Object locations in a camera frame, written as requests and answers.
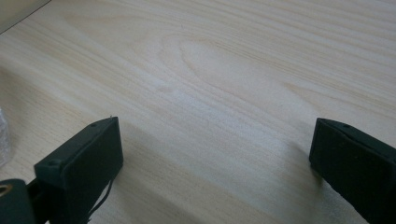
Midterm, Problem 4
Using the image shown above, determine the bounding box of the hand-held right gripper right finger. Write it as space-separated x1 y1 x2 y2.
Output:
308 117 396 224

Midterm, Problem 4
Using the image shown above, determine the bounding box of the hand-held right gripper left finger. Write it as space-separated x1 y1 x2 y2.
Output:
33 116 124 224

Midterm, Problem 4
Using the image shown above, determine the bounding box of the clear plastic bag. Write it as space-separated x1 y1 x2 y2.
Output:
0 106 13 169

